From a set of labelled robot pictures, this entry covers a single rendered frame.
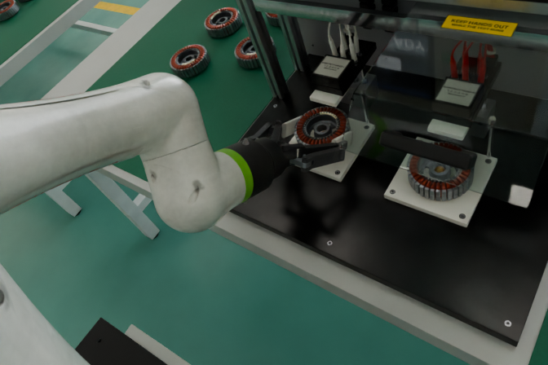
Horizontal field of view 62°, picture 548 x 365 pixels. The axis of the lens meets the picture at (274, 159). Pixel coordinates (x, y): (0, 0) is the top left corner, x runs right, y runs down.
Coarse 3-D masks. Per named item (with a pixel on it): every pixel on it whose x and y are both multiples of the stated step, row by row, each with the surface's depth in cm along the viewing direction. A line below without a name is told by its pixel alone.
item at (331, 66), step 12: (360, 48) 93; (372, 48) 92; (324, 60) 90; (336, 60) 89; (348, 60) 88; (360, 60) 91; (312, 72) 89; (324, 72) 88; (336, 72) 87; (348, 72) 88; (360, 72) 95; (312, 84) 91; (324, 84) 89; (336, 84) 87; (348, 84) 89; (312, 96) 91; (324, 96) 90; (336, 96) 89
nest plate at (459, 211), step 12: (396, 180) 85; (408, 180) 84; (396, 192) 83; (408, 192) 83; (468, 192) 79; (408, 204) 82; (420, 204) 80; (432, 204) 80; (444, 204) 79; (456, 204) 78; (468, 204) 78; (444, 216) 78; (456, 216) 77; (468, 216) 77
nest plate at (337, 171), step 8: (312, 136) 98; (344, 160) 91; (352, 160) 91; (320, 168) 92; (328, 168) 91; (336, 168) 91; (344, 168) 90; (328, 176) 91; (336, 176) 89; (344, 176) 90
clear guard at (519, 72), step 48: (384, 48) 66; (432, 48) 63; (480, 48) 60; (528, 48) 58; (384, 96) 60; (432, 96) 58; (480, 96) 55; (528, 96) 53; (480, 144) 53; (528, 144) 50; (480, 192) 54; (528, 192) 51
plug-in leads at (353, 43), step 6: (348, 30) 87; (330, 36) 90; (342, 36) 91; (348, 36) 94; (354, 36) 89; (330, 42) 91; (342, 42) 89; (348, 42) 94; (354, 42) 90; (342, 48) 89; (348, 48) 94; (354, 48) 89; (336, 54) 93; (342, 54) 91; (354, 54) 89; (354, 60) 90
